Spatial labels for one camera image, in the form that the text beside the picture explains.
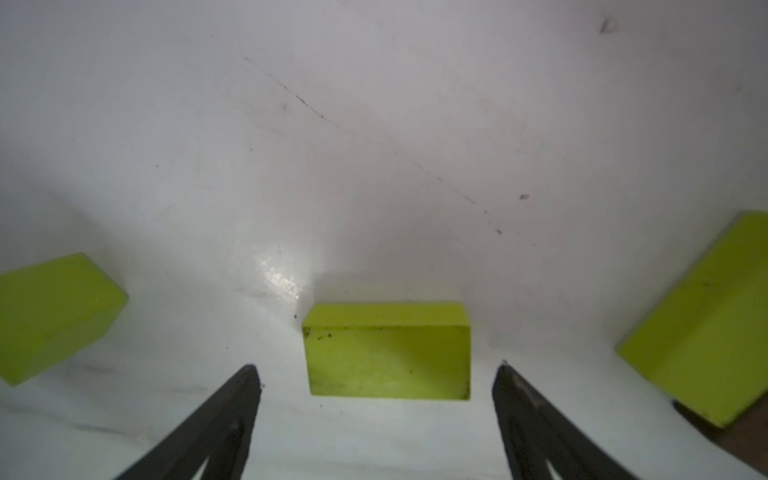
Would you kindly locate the dark brown wood block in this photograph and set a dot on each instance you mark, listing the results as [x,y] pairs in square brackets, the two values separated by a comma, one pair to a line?
[745,438]

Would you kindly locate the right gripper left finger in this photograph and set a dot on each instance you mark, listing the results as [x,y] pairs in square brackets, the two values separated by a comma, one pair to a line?
[214,440]

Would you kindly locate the lime green long block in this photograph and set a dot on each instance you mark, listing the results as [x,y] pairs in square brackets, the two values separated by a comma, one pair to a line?
[389,350]

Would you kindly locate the small lime green block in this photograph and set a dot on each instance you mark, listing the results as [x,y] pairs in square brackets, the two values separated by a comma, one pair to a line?
[52,310]

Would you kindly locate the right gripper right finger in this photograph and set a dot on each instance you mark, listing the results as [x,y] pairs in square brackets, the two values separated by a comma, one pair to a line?
[539,441]

